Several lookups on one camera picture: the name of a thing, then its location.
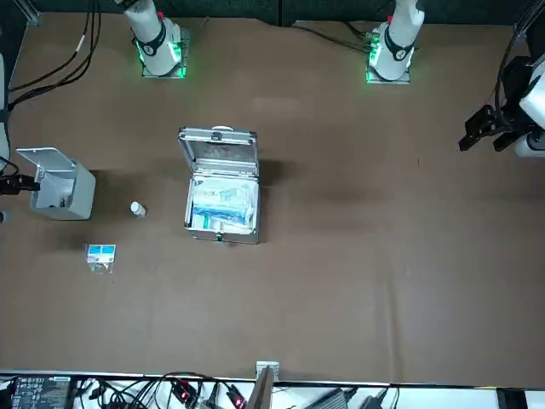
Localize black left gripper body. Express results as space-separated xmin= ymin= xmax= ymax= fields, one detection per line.
xmin=493 ymin=78 xmax=534 ymax=136

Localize alcohol wipes plastic bag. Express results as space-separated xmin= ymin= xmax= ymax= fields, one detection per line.
xmin=83 ymin=243 xmax=117 ymax=276

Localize white lidded waste bin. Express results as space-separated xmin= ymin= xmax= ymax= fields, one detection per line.
xmin=15 ymin=147 xmax=97 ymax=222

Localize aluminium medical kit case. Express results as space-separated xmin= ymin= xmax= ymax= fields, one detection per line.
xmin=177 ymin=124 xmax=261 ymax=246

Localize packaged medical supplies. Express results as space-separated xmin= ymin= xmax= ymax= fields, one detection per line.
xmin=192 ymin=177 xmax=258 ymax=234

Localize black labelled power adapter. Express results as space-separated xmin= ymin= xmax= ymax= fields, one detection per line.
xmin=8 ymin=374 xmax=72 ymax=409

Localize red-lit black plug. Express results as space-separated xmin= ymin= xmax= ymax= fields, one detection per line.
xmin=171 ymin=378 xmax=198 ymax=406
xmin=225 ymin=385 xmax=249 ymax=409

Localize grey power adapter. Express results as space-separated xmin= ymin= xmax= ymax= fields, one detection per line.
xmin=313 ymin=386 xmax=355 ymax=409

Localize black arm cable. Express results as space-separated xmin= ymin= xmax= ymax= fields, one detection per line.
xmin=7 ymin=0 xmax=112 ymax=107
xmin=495 ymin=0 xmax=545 ymax=112

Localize black cable with white tag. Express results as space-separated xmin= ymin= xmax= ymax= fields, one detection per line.
xmin=8 ymin=0 xmax=97 ymax=93

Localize aluminium table edge rail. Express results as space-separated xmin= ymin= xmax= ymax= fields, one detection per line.
xmin=12 ymin=0 xmax=42 ymax=27

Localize black base cable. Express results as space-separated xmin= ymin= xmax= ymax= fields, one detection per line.
xmin=292 ymin=20 xmax=374 ymax=55

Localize aluminium camera post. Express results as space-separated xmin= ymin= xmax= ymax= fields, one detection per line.
xmin=254 ymin=360 xmax=281 ymax=409

